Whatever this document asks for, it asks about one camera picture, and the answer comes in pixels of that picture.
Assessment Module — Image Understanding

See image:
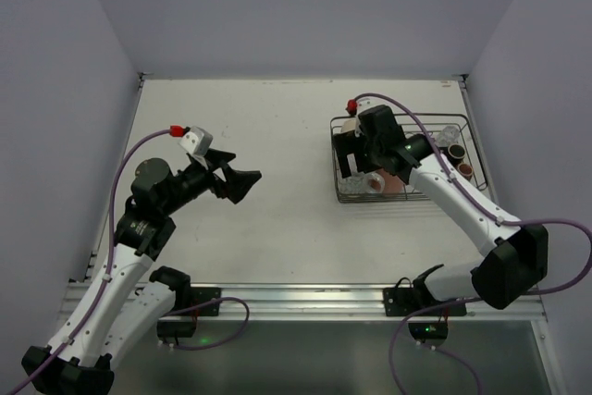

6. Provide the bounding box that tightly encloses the beige patterned mug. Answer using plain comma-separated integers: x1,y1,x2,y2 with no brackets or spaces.
340,117,358,134

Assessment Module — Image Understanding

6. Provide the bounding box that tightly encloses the white floral mug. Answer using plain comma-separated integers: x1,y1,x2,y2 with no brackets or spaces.
338,172,385,194

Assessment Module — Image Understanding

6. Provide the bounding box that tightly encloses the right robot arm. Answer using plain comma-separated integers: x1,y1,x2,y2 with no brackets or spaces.
332,105,549,309

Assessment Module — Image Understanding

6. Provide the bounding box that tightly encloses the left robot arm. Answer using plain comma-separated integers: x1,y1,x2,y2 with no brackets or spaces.
22,149,262,394

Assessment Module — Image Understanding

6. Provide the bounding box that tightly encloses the pink plastic cup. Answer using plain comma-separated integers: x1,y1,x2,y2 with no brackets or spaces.
378,169,405,194

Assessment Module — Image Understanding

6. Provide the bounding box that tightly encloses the clear glass cup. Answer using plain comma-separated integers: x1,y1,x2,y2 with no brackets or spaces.
436,125,461,147

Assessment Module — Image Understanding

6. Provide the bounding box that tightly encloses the dark brown mug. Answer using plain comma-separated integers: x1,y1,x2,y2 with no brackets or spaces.
447,143,466,162

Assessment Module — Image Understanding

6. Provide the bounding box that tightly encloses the tan patterned mug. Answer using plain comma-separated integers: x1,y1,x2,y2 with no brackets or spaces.
456,163,475,181

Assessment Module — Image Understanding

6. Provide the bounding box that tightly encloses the left controller box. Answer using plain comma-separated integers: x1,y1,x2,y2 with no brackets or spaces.
156,321,196,343

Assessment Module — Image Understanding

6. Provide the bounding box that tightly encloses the controller box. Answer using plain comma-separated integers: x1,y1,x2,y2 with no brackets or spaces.
156,321,196,343
408,321,449,349

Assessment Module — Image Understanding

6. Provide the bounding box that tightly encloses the right controller box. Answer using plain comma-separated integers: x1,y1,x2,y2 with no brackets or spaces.
408,321,449,349

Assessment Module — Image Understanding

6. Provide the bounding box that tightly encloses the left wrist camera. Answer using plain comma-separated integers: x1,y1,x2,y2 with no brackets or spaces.
179,126,213,158

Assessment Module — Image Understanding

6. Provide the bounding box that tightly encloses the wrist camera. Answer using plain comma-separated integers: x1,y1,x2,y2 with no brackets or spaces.
346,98,376,117
179,126,213,158

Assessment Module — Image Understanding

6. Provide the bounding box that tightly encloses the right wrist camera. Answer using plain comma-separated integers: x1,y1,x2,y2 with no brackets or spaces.
346,98,376,117

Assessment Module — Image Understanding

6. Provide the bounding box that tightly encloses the wire dish rack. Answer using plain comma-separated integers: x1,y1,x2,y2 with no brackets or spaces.
330,113,489,204

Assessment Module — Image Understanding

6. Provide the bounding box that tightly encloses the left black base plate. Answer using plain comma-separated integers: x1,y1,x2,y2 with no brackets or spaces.
191,287,222,317

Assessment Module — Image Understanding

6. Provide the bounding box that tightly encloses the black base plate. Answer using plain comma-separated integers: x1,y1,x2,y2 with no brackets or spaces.
191,287,222,317
382,287,467,317

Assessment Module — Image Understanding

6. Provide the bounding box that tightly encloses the aluminium mounting rail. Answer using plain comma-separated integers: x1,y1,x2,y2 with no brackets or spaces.
58,281,548,321

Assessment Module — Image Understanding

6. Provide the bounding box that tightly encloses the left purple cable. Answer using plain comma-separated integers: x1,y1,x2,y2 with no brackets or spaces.
0,129,173,394

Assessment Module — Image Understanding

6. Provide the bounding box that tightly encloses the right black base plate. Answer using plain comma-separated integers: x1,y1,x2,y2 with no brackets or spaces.
382,287,467,317

